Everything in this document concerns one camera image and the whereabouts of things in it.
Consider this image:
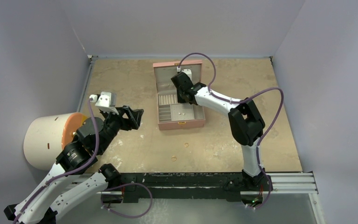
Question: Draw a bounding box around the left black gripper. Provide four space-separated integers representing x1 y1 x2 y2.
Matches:
97 104 143 153

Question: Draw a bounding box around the pink jewelry box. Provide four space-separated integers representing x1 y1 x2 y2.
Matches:
152 60 206 131

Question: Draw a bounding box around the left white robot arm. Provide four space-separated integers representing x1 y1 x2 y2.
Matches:
4 105 144 224

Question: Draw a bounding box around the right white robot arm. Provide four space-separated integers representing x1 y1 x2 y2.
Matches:
171 71 265 190

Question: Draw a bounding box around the white cylinder orange lid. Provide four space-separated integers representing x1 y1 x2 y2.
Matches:
23 112 87 171

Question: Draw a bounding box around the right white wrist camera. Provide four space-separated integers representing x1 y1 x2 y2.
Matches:
177 67 193 81

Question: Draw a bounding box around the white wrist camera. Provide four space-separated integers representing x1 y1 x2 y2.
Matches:
177 67 193 81
89 91 119 115

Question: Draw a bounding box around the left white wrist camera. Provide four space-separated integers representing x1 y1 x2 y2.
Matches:
89 91 119 115

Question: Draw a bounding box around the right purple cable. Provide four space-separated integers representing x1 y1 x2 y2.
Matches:
177 52 285 174

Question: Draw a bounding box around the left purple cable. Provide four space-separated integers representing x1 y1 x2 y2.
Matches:
12 98 101 224

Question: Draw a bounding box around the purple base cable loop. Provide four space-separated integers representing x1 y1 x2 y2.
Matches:
101 182 153 219

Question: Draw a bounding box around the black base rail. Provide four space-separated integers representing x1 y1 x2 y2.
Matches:
106 171 273 206

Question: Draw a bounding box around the aluminium rail frame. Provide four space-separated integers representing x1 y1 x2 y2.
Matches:
269 173 318 194

